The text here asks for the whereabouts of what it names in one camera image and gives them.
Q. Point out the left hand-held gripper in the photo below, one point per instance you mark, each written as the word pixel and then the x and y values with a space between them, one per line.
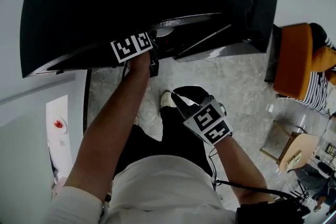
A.
pixel 131 47

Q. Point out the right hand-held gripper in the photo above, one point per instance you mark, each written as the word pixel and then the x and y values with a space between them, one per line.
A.
pixel 210 123

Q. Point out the person's left forearm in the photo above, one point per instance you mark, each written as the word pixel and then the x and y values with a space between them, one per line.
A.
pixel 110 126

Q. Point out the person's right forearm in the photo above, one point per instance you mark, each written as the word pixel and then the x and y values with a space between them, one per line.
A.
pixel 236 165

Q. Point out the person's right white shoe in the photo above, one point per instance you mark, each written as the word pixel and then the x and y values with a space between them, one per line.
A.
pixel 166 99

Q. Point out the person's white shoe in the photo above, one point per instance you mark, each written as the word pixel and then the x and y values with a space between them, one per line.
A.
pixel 166 99
pixel 136 120

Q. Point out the person's black trousers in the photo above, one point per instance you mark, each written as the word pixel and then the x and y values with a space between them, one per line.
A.
pixel 183 139

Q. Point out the person's left white shoe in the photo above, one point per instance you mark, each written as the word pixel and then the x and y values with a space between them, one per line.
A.
pixel 136 120

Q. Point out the person's white shirt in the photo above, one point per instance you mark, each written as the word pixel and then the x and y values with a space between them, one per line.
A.
pixel 162 191

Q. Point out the white counter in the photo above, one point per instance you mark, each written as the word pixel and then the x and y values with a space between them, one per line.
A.
pixel 57 110

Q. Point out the white plate with red fruit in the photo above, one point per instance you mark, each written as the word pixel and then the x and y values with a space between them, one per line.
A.
pixel 59 125

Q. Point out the orange armchair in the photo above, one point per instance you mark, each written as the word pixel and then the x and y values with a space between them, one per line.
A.
pixel 294 60

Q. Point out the round wooden table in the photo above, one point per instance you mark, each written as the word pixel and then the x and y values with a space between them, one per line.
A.
pixel 302 144

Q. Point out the small card stand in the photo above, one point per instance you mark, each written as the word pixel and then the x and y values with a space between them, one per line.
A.
pixel 294 160

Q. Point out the black equipment pack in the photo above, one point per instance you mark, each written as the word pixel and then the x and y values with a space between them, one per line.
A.
pixel 262 213

